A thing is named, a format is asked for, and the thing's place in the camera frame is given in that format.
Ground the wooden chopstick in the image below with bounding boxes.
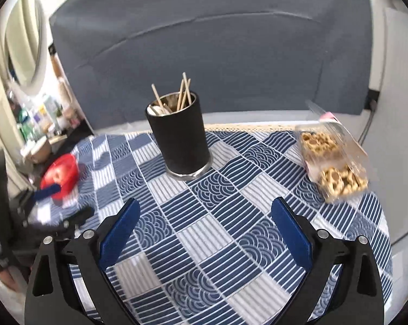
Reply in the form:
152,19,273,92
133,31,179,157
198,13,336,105
183,72,192,106
176,79,185,111
162,100,172,113
180,79,192,109
151,84,164,109

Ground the front red apple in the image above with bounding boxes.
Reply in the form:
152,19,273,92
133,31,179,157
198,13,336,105
52,167,67,185

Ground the red plastic basket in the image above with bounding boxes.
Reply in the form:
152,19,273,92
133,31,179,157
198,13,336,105
40,153,79,200

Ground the dark side shelf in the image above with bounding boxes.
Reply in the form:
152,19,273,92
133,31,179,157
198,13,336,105
17,120,94,178

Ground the blue patterned tablecloth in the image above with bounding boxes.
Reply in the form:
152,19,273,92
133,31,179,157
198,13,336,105
33,131,392,324

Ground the clear plastic cookie box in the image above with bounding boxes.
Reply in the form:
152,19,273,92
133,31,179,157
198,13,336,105
294,100,373,203

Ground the plain white ceramic spoon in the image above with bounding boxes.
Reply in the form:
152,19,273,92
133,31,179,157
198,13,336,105
147,105,167,116

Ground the black cylindrical utensil holder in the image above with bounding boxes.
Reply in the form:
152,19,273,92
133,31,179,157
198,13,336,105
145,92,213,181

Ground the round wall mirror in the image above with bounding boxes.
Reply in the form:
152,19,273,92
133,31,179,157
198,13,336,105
4,0,47,96

